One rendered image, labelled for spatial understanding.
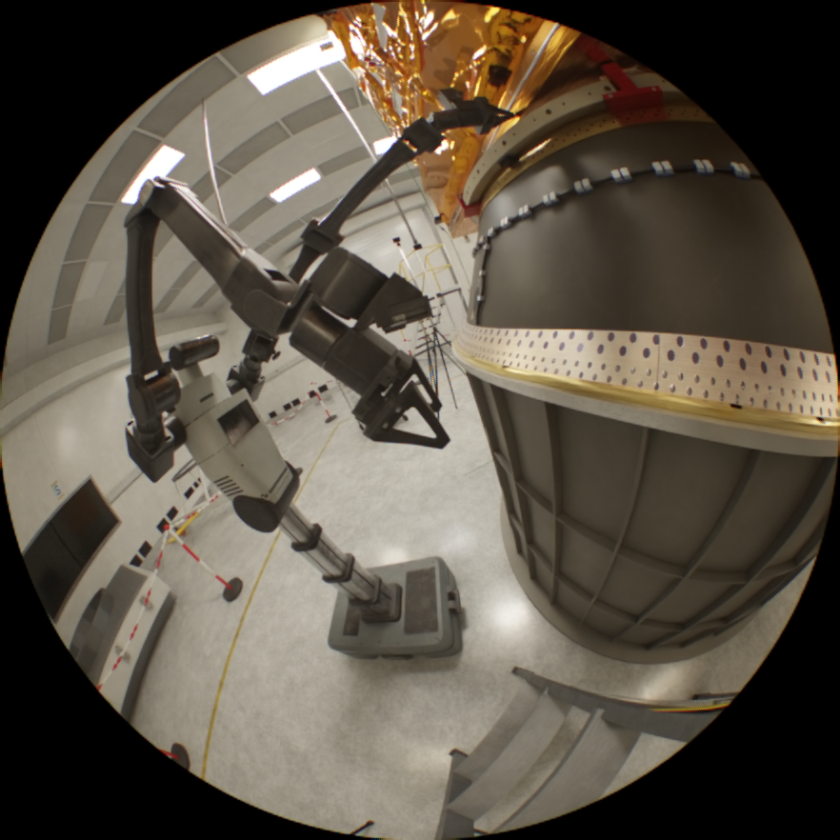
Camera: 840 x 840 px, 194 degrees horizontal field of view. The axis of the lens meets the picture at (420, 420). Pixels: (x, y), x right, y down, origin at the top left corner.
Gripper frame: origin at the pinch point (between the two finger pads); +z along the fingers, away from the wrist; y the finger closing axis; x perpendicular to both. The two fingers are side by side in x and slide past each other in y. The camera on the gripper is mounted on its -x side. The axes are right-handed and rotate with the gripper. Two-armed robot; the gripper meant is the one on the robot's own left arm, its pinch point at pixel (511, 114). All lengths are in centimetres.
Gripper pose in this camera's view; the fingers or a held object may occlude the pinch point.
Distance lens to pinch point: 76.8
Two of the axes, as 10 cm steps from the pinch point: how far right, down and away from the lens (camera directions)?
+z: 9.3, -3.4, -1.5
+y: 0.0, -4.3, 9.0
